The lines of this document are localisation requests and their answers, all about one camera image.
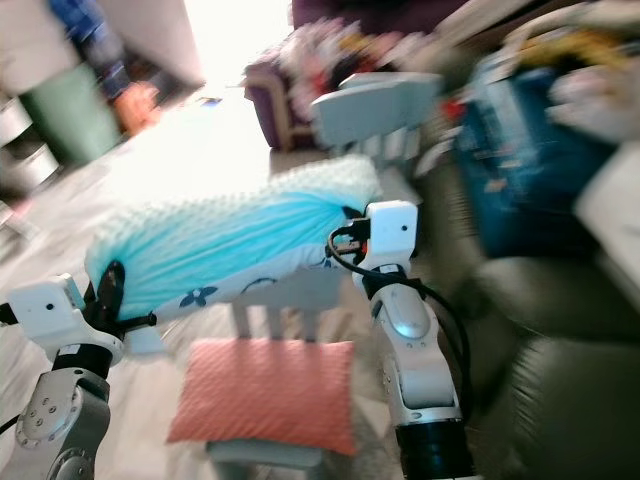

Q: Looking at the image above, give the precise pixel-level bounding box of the teal fluffy pillow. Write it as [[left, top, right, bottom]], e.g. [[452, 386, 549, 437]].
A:
[[83, 154, 384, 337]]

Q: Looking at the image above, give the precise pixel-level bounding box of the pink pillow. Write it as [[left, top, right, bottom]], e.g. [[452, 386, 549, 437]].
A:
[[165, 337, 357, 460]]

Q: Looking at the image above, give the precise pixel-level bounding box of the dark green leather sofa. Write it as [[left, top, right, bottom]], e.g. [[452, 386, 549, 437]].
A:
[[408, 150, 640, 480]]

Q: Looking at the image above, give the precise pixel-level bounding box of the light blue child chair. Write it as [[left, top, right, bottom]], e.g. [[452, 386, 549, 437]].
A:
[[204, 268, 362, 477], [307, 71, 444, 167]]

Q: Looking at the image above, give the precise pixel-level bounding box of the purple armchair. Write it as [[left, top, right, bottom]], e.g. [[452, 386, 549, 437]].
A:
[[244, 0, 463, 154]]

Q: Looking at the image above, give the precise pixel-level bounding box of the green bin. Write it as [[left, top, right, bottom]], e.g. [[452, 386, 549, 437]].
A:
[[19, 64, 124, 167]]

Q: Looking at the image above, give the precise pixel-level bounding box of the orange bag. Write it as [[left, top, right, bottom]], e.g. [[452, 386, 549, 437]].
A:
[[114, 81, 162, 137]]

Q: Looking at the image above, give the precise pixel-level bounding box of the pile of colourful clothes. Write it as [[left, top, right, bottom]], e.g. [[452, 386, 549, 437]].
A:
[[275, 18, 446, 103]]

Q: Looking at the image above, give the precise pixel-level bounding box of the blue bag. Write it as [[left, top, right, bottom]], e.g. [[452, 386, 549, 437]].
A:
[[449, 50, 623, 261]]

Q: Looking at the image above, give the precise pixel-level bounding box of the blue hanging garment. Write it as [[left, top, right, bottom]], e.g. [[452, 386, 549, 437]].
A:
[[49, 0, 127, 103]]

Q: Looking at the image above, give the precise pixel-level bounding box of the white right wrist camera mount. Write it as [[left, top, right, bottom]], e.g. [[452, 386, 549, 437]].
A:
[[364, 199, 420, 272]]

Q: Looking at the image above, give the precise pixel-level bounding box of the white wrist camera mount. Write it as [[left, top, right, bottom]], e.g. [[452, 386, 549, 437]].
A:
[[364, 199, 420, 272], [9, 274, 124, 364]]

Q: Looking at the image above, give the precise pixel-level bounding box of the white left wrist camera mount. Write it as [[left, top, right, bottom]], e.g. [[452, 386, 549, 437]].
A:
[[9, 274, 124, 364]]

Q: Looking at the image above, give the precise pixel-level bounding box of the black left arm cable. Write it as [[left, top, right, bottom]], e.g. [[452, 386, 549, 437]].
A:
[[0, 300, 23, 436]]

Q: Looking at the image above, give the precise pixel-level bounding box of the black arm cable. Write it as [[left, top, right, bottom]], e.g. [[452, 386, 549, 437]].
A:
[[328, 240, 473, 421], [0, 300, 23, 436]]

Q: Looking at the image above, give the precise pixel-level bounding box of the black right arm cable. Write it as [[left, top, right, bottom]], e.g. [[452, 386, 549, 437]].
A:
[[328, 240, 473, 421]]

